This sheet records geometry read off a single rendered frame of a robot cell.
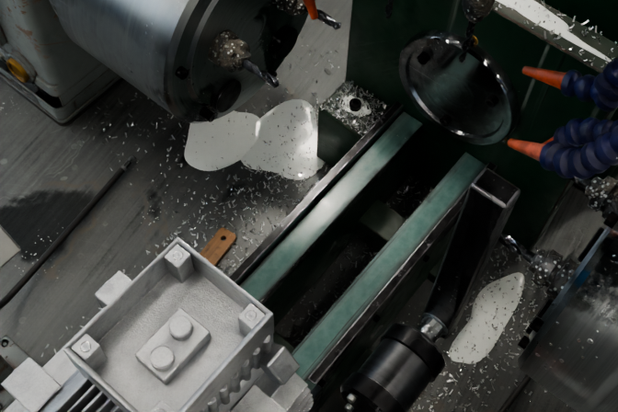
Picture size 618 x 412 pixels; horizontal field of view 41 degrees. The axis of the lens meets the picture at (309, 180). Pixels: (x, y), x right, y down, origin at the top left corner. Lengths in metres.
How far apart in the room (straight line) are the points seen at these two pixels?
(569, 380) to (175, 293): 0.33
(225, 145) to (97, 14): 0.31
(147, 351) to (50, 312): 0.41
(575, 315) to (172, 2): 0.46
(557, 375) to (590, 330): 0.06
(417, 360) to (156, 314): 0.23
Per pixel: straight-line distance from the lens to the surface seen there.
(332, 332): 0.86
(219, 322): 0.66
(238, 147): 1.10
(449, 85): 0.91
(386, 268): 0.90
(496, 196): 0.56
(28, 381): 0.71
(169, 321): 0.65
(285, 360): 0.67
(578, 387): 0.74
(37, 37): 1.03
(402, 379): 0.72
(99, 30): 0.89
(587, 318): 0.69
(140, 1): 0.84
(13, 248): 0.79
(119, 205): 1.08
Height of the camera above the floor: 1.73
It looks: 59 degrees down
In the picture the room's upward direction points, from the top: 2 degrees clockwise
